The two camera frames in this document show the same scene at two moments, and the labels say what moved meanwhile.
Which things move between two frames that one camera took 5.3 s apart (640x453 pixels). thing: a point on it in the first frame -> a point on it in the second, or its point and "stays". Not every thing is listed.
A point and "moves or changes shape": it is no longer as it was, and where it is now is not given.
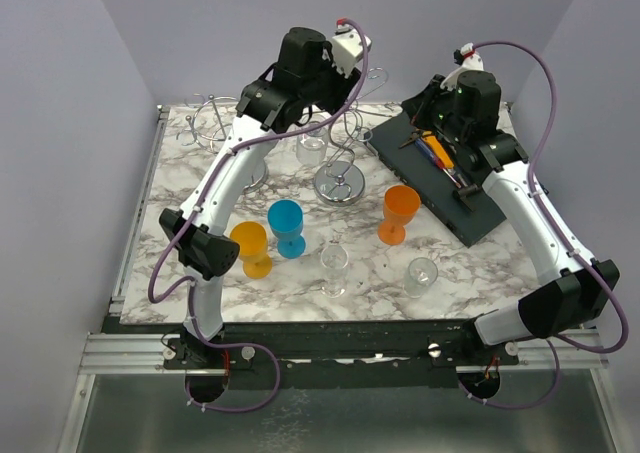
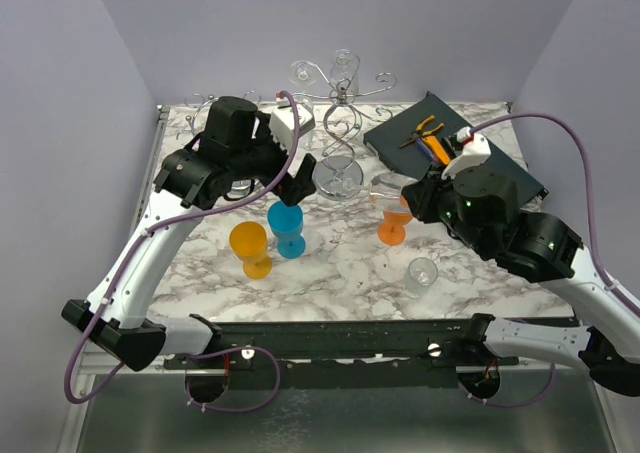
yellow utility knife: [432, 141] stays
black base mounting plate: [330, 356] stays
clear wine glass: [422, 272] stays
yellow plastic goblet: [252, 240] stays
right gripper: [417, 107] -> [419, 195]
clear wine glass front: [334, 259] -> [385, 189]
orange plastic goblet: [401, 204] stays
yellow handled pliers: [417, 134] stays
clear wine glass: [311, 147] moves or changes shape
